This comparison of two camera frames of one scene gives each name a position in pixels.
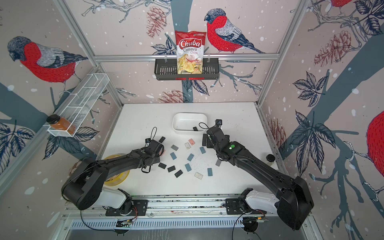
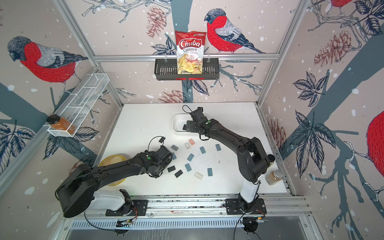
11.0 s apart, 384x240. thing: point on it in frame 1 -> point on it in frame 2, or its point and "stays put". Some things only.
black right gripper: (204, 137) -> (185, 127)
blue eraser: (188, 167) stays put
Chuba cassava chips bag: (190, 48) stays put
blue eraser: (209, 172) stays put
